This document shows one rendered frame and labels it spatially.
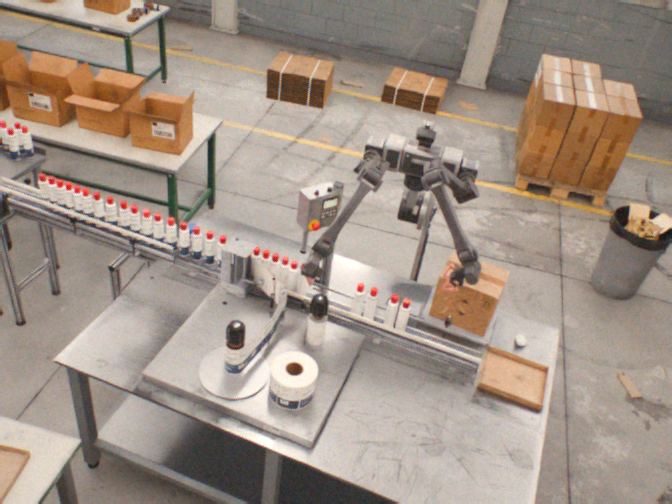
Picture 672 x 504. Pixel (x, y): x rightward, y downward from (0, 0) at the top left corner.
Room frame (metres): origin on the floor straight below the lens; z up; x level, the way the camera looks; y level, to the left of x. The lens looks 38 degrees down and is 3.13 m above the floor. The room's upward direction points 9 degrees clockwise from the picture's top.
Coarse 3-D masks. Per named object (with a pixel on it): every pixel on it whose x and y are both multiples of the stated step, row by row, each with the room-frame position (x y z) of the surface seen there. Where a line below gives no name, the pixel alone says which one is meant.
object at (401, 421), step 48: (288, 240) 2.97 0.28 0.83; (144, 288) 2.40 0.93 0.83; (192, 288) 2.45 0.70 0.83; (336, 288) 2.62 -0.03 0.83; (384, 288) 2.68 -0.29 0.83; (432, 288) 2.74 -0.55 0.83; (96, 336) 2.03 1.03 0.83; (144, 336) 2.08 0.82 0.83; (528, 336) 2.48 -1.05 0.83; (144, 384) 1.81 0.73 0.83; (384, 384) 2.01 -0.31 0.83; (432, 384) 2.06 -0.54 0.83; (240, 432) 1.64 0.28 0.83; (336, 432) 1.71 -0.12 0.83; (384, 432) 1.75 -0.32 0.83; (432, 432) 1.79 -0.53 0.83; (480, 432) 1.83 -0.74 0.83; (528, 432) 1.87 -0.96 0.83; (384, 480) 1.52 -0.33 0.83; (432, 480) 1.55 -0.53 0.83; (480, 480) 1.59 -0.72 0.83; (528, 480) 1.63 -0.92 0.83
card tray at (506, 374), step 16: (496, 352) 2.32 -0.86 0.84; (496, 368) 2.22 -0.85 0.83; (512, 368) 2.23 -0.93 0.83; (528, 368) 2.25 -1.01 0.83; (544, 368) 2.25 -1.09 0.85; (480, 384) 2.08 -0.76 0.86; (496, 384) 2.12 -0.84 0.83; (512, 384) 2.13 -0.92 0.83; (528, 384) 2.15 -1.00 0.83; (544, 384) 2.16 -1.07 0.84; (528, 400) 2.02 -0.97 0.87
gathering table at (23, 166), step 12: (0, 156) 3.29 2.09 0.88; (24, 156) 3.33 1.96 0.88; (36, 156) 3.35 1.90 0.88; (0, 168) 3.17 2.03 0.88; (12, 168) 3.19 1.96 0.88; (24, 168) 3.20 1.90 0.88; (36, 168) 3.31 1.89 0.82; (0, 180) 3.05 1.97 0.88; (36, 180) 3.31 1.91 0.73; (0, 312) 2.84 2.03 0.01
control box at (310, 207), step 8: (320, 184) 2.60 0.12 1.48; (328, 184) 2.61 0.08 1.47; (304, 192) 2.51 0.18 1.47; (312, 192) 2.52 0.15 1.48; (320, 192) 2.53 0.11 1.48; (328, 192) 2.54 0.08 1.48; (336, 192) 2.55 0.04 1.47; (304, 200) 2.49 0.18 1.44; (312, 200) 2.46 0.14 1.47; (320, 200) 2.49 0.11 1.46; (304, 208) 2.49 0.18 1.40; (312, 208) 2.46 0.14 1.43; (320, 208) 2.49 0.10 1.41; (304, 216) 2.48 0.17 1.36; (312, 216) 2.47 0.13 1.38; (320, 216) 2.50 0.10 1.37; (336, 216) 2.56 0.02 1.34; (304, 224) 2.48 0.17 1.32; (320, 224) 2.50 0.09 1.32; (328, 224) 2.53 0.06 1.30
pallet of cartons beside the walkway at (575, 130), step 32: (544, 64) 6.21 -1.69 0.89; (576, 64) 6.34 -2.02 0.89; (544, 96) 5.46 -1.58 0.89; (576, 96) 5.55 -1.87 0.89; (608, 96) 5.66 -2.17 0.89; (544, 128) 5.39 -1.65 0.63; (576, 128) 5.36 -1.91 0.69; (608, 128) 5.32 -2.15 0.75; (544, 160) 5.37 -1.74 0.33; (576, 160) 5.34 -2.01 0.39; (608, 160) 5.29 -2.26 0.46; (576, 192) 5.28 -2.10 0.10
